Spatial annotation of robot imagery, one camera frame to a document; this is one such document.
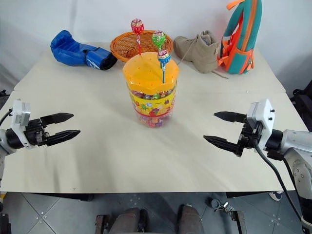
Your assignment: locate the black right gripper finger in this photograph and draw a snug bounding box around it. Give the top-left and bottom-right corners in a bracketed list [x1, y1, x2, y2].
[213, 111, 246, 123]
[203, 135, 241, 156]

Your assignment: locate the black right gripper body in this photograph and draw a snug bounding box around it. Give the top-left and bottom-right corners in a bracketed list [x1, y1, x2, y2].
[237, 118, 266, 158]

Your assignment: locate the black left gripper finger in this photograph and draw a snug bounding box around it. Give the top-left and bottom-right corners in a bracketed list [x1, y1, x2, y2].
[46, 130, 81, 147]
[39, 112, 75, 128]

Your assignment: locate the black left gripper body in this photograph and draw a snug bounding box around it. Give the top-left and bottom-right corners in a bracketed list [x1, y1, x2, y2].
[23, 117, 51, 147]

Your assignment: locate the blue wrapped lollipop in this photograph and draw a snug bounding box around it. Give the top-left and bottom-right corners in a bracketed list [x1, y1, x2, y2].
[156, 49, 171, 84]

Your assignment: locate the green wrapped lollipop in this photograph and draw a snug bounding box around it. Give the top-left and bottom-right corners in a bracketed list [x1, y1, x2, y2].
[152, 30, 167, 53]

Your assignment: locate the red wrapped lollipop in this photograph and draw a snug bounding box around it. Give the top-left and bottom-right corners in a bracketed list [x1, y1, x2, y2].
[131, 19, 145, 55]

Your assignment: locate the black table support bar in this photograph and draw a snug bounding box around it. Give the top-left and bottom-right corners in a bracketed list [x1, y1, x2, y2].
[34, 192, 95, 202]
[226, 192, 272, 199]

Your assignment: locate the white and blue sneaker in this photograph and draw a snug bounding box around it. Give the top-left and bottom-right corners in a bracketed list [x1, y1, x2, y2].
[268, 191, 284, 201]

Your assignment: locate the small metal clamp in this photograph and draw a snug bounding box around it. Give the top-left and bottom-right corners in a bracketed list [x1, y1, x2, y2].
[218, 201, 235, 213]

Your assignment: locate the blue boxing glove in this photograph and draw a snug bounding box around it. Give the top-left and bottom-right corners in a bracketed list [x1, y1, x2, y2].
[50, 29, 118, 72]

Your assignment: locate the tan lace-up boot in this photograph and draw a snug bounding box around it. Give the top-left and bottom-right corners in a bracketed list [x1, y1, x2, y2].
[173, 30, 230, 79]

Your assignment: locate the teal and orange backpack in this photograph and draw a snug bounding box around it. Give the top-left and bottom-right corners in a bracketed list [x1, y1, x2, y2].
[217, 0, 264, 75]

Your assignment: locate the candy jar with orange lid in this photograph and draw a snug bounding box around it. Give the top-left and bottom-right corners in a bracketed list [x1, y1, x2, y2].
[122, 51, 181, 128]

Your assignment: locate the dark rounded shape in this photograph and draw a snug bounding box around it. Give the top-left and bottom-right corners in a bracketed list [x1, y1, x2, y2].
[178, 204, 205, 234]
[114, 207, 148, 234]

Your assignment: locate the orange wicker basket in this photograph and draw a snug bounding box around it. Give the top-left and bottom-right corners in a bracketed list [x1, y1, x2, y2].
[110, 30, 175, 63]

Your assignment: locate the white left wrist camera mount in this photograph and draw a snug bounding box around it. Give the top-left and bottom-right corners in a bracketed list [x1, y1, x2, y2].
[11, 98, 34, 150]

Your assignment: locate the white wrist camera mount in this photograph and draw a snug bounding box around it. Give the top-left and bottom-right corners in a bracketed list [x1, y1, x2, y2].
[11, 98, 34, 150]
[246, 98, 276, 153]

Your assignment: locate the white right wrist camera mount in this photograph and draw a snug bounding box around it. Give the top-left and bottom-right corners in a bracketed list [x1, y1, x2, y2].
[246, 98, 276, 153]

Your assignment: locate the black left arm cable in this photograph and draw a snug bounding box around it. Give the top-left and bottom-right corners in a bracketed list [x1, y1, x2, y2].
[0, 108, 13, 130]

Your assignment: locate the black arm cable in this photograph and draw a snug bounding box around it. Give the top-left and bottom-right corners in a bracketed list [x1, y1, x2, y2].
[252, 123, 306, 220]
[0, 108, 13, 130]

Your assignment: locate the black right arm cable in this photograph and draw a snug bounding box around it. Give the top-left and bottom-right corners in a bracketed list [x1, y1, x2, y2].
[252, 123, 306, 220]

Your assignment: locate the black equipment with cables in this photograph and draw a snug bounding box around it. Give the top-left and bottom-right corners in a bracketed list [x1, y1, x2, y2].
[290, 79, 312, 133]

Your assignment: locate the dark metal frame post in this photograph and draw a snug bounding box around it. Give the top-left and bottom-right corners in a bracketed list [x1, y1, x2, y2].
[231, 210, 247, 234]
[95, 214, 111, 234]

